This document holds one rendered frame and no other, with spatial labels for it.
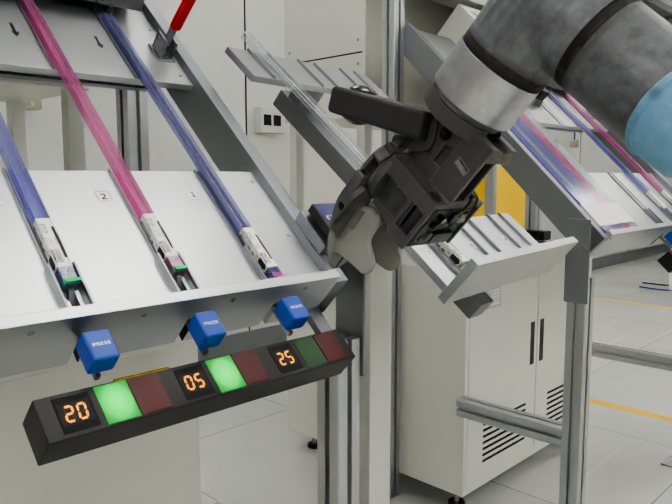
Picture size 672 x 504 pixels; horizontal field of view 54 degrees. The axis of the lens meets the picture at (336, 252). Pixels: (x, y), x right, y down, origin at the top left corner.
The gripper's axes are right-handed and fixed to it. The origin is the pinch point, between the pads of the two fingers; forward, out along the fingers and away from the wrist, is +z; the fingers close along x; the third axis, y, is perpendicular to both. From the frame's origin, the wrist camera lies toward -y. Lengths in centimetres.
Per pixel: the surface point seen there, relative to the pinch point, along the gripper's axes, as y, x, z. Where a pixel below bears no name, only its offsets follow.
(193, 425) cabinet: -7, 9, 50
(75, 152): -62, 7, 41
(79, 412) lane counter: 4.7, -25.0, 10.8
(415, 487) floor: 10, 91, 96
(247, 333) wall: -102, 147, 188
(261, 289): -2.3, -3.9, 7.8
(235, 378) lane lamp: 5.3, -10.0, 10.8
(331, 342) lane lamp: 4.1, 3.8, 10.8
